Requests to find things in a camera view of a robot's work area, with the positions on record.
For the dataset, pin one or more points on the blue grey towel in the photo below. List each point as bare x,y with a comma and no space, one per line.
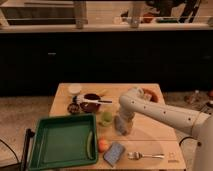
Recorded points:
118,126

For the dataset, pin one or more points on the dark brown bowl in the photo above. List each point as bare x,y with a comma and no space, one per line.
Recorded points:
90,107

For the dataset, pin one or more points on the orange fruit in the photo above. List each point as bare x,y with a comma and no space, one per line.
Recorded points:
103,144

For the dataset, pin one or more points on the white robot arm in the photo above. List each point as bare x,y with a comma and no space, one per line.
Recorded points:
197,124

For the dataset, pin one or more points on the white dish brush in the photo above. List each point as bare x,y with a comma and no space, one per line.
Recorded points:
81,99

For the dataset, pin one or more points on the small dark round object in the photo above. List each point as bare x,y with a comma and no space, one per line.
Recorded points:
73,108

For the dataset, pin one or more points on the green cup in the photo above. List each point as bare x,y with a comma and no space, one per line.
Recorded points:
106,119

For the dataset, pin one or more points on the silver fork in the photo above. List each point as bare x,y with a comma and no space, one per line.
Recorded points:
138,155

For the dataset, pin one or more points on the green cucumber in tray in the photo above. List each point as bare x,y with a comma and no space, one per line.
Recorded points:
89,143

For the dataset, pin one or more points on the blue sponge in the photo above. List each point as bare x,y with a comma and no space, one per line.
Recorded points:
114,153

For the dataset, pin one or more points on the black chair frame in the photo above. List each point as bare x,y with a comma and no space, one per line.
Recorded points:
22,164

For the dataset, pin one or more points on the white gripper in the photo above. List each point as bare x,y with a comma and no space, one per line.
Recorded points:
126,120

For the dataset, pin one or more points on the green plastic tray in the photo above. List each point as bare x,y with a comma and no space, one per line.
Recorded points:
60,142

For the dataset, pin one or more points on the orange bowl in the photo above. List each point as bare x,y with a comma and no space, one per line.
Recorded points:
149,95

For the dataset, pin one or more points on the wooden table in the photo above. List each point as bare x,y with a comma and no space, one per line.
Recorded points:
147,136

